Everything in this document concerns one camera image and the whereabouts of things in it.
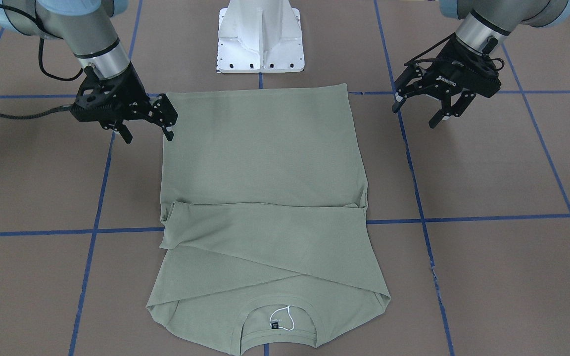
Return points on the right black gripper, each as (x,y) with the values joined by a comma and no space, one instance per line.
(134,95)

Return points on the white central pedestal column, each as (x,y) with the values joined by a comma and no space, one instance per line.
(260,36)

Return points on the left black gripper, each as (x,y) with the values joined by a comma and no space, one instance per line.
(447,75)

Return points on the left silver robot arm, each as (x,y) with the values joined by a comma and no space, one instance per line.
(486,24)

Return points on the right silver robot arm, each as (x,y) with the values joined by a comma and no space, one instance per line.
(85,26)

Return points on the green long-sleeve shirt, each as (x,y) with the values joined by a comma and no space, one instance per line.
(264,206)

